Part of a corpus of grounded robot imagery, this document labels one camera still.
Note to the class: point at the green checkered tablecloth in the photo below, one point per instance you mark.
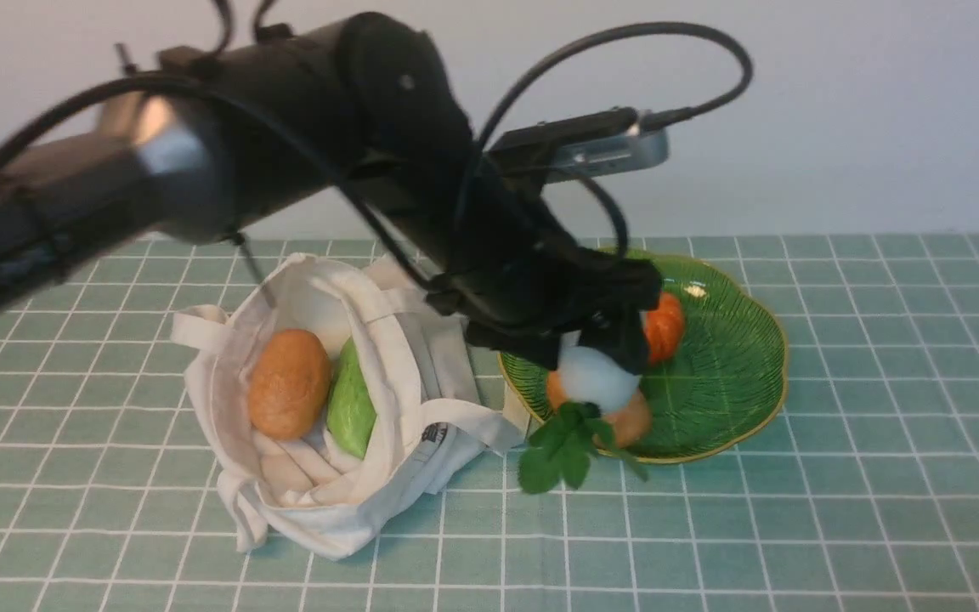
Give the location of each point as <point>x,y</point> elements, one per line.
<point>861,495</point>

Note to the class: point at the brown potato on plate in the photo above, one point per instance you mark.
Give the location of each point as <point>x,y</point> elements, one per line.
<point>630,424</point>

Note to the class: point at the white cloth tote bag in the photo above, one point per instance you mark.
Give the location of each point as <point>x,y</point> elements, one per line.
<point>429,422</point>

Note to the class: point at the light green gourd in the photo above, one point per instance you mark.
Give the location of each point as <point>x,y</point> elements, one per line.
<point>351,416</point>

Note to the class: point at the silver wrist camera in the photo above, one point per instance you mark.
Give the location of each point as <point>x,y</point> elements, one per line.
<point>604,143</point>

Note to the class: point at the green leaf-shaped glass plate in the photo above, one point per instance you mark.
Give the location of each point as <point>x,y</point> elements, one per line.
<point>729,376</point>

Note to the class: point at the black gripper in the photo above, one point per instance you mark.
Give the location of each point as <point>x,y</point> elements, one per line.
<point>523,281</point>

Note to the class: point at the small orange pumpkin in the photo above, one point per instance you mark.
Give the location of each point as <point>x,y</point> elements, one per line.
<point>664,328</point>

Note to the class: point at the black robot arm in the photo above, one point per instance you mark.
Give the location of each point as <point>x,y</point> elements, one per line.
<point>213,141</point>

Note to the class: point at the brown potato in bag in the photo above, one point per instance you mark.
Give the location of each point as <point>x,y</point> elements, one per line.
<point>289,385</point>

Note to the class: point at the white radish with green leaves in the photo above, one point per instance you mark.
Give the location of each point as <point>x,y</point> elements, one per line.
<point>562,450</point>

